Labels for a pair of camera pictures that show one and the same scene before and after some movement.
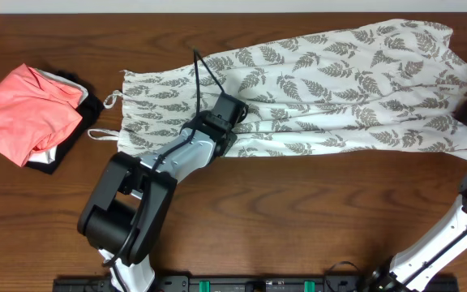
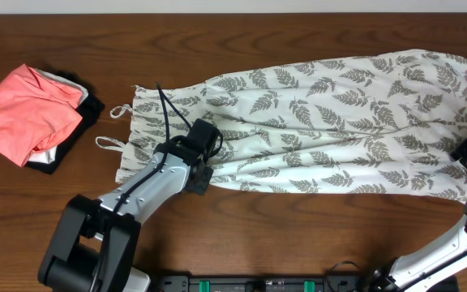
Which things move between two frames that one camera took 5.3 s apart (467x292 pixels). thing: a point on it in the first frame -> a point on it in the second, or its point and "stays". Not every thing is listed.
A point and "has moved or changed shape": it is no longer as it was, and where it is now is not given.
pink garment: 29,111 stays
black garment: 91,109 stays
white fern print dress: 393,88 has moved or changed shape
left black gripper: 230,139 -> 200,188
